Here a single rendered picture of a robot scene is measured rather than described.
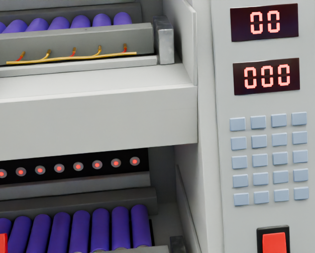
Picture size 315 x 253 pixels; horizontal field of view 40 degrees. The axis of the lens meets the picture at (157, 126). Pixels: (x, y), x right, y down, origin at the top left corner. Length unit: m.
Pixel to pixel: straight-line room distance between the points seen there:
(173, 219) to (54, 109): 0.23
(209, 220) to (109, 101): 0.11
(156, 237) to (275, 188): 0.18
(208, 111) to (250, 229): 0.09
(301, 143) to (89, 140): 0.15
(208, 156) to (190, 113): 0.03
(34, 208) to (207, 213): 0.22
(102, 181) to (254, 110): 0.23
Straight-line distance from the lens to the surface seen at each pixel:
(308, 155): 0.33
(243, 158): 0.31
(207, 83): 0.30
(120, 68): 0.34
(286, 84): 0.31
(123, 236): 0.44
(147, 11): 0.50
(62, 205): 0.48
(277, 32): 0.31
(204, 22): 0.30
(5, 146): 0.32
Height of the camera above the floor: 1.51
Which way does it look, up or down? 9 degrees down
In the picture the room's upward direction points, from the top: 4 degrees counter-clockwise
